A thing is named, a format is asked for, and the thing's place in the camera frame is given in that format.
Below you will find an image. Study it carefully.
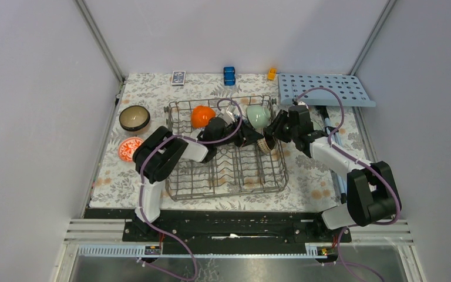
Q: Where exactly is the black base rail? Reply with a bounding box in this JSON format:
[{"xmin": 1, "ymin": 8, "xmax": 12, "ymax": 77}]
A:
[{"xmin": 84, "ymin": 208, "xmax": 351, "ymax": 251}]

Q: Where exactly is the playing card box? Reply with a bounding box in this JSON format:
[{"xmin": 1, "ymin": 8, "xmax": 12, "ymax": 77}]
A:
[{"xmin": 171, "ymin": 70, "xmax": 186, "ymax": 86}]

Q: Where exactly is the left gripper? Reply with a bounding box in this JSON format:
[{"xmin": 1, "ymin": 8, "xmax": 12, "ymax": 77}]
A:
[{"xmin": 214, "ymin": 117, "xmax": 264, "ymax": 148}]

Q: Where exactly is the grey wire dish rack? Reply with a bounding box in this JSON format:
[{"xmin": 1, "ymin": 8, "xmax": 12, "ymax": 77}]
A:
[{"xmin": 164, "ymin": 96, "xmax": 288, "ymax": 201}]

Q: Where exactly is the floral tablecloth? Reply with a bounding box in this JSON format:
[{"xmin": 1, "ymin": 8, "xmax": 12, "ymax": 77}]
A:
[{"xmin": 89, "ymin": 73, "xmax": 340, "ymax": 212}]

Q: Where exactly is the dark brown patterned bowl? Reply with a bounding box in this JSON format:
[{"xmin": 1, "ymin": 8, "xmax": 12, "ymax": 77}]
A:
[{"xmin": 257, "ymin": 135, "xmax": 277, "ymax": 154}]

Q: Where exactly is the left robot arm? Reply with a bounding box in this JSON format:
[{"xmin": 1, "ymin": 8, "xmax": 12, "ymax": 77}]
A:
[{"xmin": 132, "ymin": 101, "xmax": 264, "ymax": 241}]

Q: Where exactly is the light blue perforated board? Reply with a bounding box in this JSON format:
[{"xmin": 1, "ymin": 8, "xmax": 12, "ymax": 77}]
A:
[{"xmin": 278, "ymin": 73, "xmax": 376, "ymax": 108}]

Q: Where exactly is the brown glazed bowl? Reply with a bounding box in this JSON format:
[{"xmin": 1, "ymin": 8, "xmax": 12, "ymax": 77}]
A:
[{"xmin": 119, "ymin": 105, "xmax": 151, "ymax": 132}]

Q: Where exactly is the orange toy block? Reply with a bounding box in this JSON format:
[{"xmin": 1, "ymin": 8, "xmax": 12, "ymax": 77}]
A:
[{"xmin": 267, "ymin": 68, "xmax": 277, "ymax": 81}]

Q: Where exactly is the pale green bowl back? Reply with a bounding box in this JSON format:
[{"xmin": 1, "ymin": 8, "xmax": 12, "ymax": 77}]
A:
[{"xmin": 247, "ymin": 105, "xmax": 271, "ymax": 129}]

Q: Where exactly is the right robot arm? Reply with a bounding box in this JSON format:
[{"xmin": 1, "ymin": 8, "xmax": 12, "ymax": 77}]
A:
[{"xmin": 264, "ymin": 105, "xmax": 401, "ymax": 242}]

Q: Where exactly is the blue toy car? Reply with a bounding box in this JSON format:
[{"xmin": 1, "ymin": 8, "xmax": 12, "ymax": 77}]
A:
[{"xmin": 223, "ymin": 66, "xmax": 236, "ymax": 86}]

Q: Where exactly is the orange bowl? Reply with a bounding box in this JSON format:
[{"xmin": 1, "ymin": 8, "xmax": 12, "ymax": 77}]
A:
[{"xmin": 190, "ymin": 105, "xmax": 216, "ymax": 129}]

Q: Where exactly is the white slotted cable duct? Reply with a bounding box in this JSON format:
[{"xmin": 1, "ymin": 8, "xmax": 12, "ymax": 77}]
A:
[{"xmin": 78, "ymin": 243, "xmax": 335, "ymax": 259}]

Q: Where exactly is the red and white bowl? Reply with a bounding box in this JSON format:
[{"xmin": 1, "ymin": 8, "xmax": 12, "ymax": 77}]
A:
[{"xmin": 117, "ymin": 137, "xmax": 143, "ymax": 162}]

